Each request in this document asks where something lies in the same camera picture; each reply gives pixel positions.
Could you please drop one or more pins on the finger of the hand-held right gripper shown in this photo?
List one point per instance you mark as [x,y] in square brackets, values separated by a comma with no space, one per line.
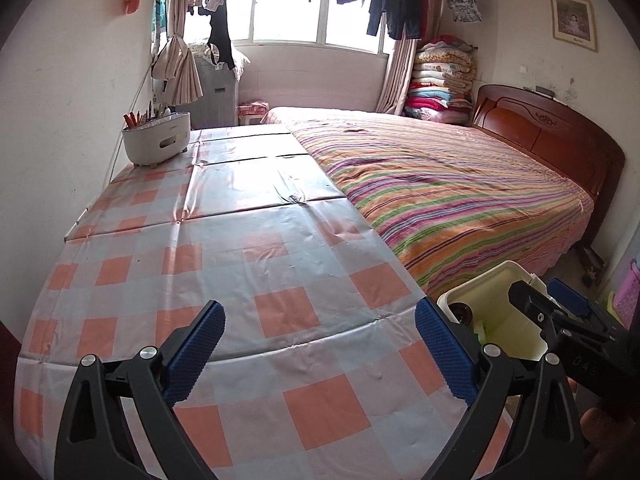
[567,296]
[535,310]

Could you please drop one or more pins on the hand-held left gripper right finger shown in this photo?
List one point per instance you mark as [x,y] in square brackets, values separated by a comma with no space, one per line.
[445,355]

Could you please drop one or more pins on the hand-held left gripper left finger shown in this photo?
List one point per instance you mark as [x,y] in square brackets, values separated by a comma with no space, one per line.
[197,350]

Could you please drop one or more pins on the cream plastic bin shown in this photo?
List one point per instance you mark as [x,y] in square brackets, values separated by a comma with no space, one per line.
[520,340]

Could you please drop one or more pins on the green packet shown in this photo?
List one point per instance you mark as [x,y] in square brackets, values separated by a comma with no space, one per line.
[481,332]

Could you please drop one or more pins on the black round container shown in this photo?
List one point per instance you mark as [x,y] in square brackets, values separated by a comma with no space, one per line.
[462,315]

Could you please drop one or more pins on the person's right hand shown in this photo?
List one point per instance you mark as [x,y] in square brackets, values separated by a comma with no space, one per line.
[610,430]

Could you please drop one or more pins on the small floor ornament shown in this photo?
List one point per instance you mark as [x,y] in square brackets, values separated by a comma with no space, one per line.
[592,274]

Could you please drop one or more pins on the pink plastic basket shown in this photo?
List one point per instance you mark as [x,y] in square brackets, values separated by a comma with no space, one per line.
[629,292]

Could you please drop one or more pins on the orange checkered tablecloth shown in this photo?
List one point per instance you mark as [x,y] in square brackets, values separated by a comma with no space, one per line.
[280,240]

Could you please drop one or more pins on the bed with striped sheet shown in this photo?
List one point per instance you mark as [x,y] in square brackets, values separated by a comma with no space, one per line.
[450,185]

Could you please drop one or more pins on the wooden headboard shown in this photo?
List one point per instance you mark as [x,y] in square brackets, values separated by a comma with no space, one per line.
[540,130]

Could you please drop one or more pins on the grey item on headboard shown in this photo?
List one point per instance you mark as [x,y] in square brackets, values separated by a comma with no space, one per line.
[544,91]

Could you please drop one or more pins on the white utensil holder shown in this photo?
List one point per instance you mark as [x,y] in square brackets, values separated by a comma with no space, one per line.
[155,140]

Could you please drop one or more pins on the pink stool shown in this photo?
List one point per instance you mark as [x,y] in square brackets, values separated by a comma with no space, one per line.
[252,112]

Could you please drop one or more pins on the stack of folded quilts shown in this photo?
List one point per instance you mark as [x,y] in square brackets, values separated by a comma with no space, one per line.
[440,85]

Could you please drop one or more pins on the grey cabinet by window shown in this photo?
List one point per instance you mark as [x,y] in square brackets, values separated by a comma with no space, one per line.
[215,100]

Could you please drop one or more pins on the straight striped curtain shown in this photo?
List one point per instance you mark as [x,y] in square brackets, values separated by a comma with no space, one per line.
[397,80]

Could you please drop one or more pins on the framed picture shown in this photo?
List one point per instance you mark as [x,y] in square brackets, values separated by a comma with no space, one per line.
[574,20]

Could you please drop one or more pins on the tied striped curtain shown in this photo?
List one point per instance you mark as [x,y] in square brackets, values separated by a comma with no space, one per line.
[180,70]

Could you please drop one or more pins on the black hanging garment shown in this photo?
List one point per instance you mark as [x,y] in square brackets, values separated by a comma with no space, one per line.
[220,35]

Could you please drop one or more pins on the row of hanging clothes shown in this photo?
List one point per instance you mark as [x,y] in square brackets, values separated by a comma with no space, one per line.
[400,5]

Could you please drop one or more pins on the window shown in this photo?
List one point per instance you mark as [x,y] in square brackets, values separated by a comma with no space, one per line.
[285,15]

